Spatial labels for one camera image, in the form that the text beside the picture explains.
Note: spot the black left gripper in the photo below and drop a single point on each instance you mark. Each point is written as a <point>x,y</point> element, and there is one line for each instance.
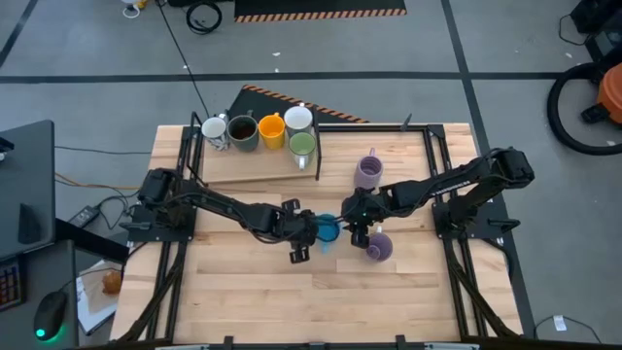
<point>296,228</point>

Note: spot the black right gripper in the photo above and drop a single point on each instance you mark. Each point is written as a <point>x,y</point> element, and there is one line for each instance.
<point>364,209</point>

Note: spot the light blue mug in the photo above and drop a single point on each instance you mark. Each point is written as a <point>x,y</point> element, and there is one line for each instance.
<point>329,233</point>

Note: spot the round purple ribbed mug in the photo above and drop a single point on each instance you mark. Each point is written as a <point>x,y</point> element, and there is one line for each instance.
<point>380,249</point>

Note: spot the teal mug white inside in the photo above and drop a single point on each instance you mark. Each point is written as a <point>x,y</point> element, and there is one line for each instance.
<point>298,119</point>

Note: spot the yellow mug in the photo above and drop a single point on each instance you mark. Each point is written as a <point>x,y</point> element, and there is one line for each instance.
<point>271,127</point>

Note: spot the dark teal speckled mug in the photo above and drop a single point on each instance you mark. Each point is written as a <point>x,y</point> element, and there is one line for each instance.
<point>243,130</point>

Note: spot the white blue floral mug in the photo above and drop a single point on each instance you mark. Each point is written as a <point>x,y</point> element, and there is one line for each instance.
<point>214,129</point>

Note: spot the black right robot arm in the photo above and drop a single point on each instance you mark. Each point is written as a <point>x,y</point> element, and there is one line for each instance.
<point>437,187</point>

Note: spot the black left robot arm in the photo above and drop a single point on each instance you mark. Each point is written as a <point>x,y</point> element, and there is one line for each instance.
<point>214,201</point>

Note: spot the tall lilac ribbed mug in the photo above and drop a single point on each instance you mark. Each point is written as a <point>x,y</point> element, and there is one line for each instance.
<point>368,177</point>

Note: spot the black mat hazard stripe edge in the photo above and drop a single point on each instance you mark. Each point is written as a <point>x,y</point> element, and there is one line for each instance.
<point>265,104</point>
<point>316,7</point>

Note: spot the brown crumpled object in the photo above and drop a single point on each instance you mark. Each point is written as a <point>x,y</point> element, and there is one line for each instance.
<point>112,283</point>

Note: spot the white paper tag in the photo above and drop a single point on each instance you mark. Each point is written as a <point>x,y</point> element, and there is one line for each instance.
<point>560,323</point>

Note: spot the black power adapter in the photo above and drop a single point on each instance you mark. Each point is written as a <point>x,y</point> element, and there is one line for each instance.
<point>85,216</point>

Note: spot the white paper sheet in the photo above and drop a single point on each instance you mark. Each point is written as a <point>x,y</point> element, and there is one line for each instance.
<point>90,311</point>

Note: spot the orange vacuum cleaner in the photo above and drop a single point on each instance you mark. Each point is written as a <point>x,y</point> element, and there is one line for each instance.
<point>612,92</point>

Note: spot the black computer mouse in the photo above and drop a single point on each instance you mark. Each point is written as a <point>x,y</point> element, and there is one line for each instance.
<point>51,313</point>

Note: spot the black equipment case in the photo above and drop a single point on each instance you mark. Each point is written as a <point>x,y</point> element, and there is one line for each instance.
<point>600,19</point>

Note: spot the black keyboard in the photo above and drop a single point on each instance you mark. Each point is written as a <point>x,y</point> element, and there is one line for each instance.
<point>10,284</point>

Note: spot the black metal table frame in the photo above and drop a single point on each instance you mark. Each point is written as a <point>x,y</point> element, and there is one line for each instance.
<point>369,128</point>

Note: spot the wooden shelf black metal frame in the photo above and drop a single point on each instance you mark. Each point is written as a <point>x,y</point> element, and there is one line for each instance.
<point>252,165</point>

